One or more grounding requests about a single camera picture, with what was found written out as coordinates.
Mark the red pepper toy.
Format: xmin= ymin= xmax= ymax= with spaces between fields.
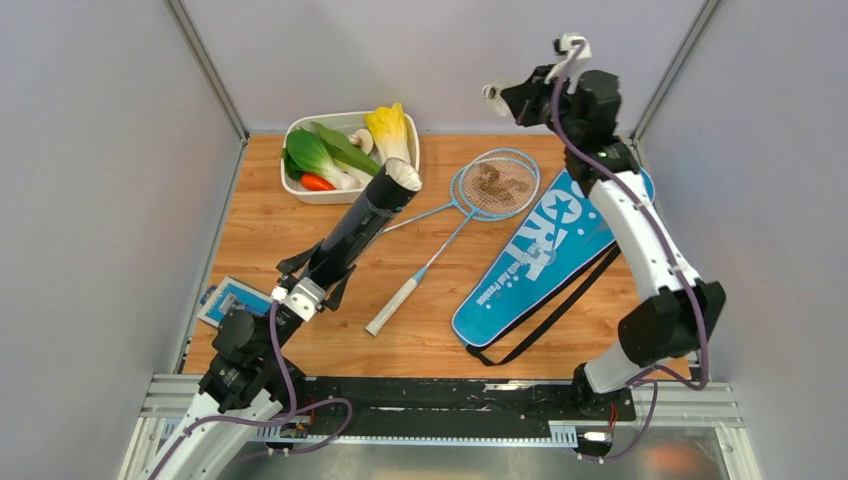
xmin=299 ymin=173 xmax=336 ymax=192

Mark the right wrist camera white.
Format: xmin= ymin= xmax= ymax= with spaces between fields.
xmin=544 ymin=33 xmax=593 ymax=85

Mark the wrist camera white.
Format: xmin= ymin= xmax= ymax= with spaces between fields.
xmin=270 ymin=277 xmax=326 ymax=322
xmin=544 ymin=33 xmax=593 ymax=85

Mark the black shuttlecock tube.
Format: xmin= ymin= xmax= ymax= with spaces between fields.
xmin=322 ymin=165 xmax=418 ymax=263

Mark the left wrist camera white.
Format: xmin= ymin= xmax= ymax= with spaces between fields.
xmin=270 ymin=277 xmax=326 ymax=322

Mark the blue book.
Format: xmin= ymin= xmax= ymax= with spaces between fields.
xmin=196 ymin=276 xmax=271 ymax=328

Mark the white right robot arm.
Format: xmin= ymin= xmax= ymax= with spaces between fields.
xmin=485 ymin=65 xmax=726 ymax=418

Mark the green bok choy toy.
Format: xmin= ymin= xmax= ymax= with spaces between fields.
xmin=282 ymin=129 xmax=359 ymax=190

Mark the white rectangular tray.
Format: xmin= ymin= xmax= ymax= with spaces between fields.
xmin=279 ymin=104 xmax=420 ymax=205

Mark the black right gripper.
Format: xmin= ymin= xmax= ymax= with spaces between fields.
xmin=498 ymin=65 xmax=581 ymax=146

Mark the yellow cabbage toy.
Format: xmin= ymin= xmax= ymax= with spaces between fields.
xmin=364 ymin=102 xmax=411 ymax=163

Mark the blue racket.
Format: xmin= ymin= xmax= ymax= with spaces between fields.
xmin=365 ymin=148 xmax=531 ymax=336
xmin=384 ymin=149 xmax=541 ymax=233

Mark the blue racket bag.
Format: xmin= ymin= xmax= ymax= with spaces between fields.
xmin=451 ymin=170 xmax=620 ymax=366

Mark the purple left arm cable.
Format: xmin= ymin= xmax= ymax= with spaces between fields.
xmin=145 ymin=301 xmax=354 ymax=480

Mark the green leaf vegetable toy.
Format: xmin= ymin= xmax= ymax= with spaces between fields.
xmin=311 ymin=122 xmax=380 ymax=176

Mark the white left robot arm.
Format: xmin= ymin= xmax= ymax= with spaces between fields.
xmin=139 ymin=240 xmax=360 ymax=479

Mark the beige mushroom toy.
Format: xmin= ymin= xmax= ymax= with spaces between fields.
xmin=348 ymin=128 xmax=374 ymax=155

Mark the white shuttlecock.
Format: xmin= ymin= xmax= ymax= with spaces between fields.
xmin=482 ymin=79 xmax=511 ymax=117
xmin=384 ymin=157 xmax=422 ymax=192

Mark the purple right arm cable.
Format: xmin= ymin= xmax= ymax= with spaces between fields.
xmin=549 ymin=39 xmax=711 ymax=463

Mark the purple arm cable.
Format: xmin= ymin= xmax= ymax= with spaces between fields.
xmin=145 ymin=301 xmax=354 ymax=480
xmin=549 ymin=39 xmax=711 ymax=463

